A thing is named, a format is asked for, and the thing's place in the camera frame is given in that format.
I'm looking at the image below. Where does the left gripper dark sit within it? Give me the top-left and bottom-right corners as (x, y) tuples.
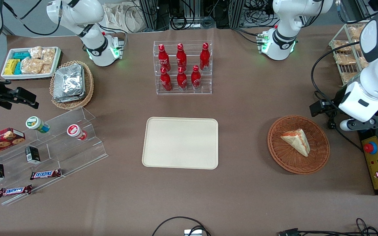
(309, 98), (341, 118)

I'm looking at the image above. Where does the triangular sandwich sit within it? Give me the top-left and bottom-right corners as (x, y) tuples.
(280, 128), (311, 157)

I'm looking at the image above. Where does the white rectangular snack tray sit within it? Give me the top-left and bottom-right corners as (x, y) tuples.
(1, 46), (62, 80)

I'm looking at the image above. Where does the round brown wicker basket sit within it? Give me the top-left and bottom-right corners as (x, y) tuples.
(267, 115), (330, 175)

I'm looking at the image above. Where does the oval light wicker basket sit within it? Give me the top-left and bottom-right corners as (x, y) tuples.
(49, 60), (95, 110)

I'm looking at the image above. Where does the beige plastic serving tray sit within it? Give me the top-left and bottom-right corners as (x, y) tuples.
(142, 117), (219, 170)

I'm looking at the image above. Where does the green lid yogurt cup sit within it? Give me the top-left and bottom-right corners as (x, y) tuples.
(25, 116), (50, 134)

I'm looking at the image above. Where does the yellow snack pack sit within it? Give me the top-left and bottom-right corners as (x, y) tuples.
(4, 59), (21, 75)

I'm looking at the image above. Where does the silver foil pack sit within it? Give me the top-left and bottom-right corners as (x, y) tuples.
(53, 69), (85, 103)
(55, 64), (86, 79)

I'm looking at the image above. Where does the small black carton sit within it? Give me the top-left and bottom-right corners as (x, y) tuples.
(25, 146), (41, 165)

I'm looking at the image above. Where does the red lid yogurt cup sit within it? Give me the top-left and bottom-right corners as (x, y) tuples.
(67, 124), (88, 141)

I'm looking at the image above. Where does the clear acrylic step shelf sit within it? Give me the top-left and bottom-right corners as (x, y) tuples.
(0, 106), (109, 206)

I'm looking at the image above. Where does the Snickers chocolate bar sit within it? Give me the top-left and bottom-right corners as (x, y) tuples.
(0, 184), (33, 198)
(30, 168), (63, 181)

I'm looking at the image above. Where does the yellow emergency stop control box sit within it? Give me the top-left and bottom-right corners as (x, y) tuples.
(361, 136), (378, 191)

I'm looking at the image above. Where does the red cola bottle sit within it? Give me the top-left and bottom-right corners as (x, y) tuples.
(176, 43), (187, 71)
(199, 42), (211, 71)
(177, 66), (188, 91)
(158, 44), (171, 72)
(191, 65), (202, 90)
(160, 67), (173, 92)

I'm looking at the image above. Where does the white cloth bag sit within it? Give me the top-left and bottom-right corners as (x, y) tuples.
(104, 3), (145, 33)

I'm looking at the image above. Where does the clear acrylic bottle rack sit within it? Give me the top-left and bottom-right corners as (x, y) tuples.
(153, 40), (213, 96)

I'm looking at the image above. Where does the black power cable with plug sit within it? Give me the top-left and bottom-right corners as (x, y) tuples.
(313, 90), (364, 153)

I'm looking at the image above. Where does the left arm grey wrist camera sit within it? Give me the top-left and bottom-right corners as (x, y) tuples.
(339, 119), (362, 132)

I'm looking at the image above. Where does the white wire rack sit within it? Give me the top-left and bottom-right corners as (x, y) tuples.
(328, 22), (373, 87)

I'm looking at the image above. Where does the black connector with cables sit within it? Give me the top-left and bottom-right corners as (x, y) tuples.
(278, 218), (378, 236)

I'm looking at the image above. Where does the aluminium frame post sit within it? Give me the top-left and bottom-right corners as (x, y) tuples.
(139, 0), (159, 30)
(229, 0), (246, 28)

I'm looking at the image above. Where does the black looped cable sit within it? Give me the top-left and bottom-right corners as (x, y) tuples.
(152, 216), (211, 236)

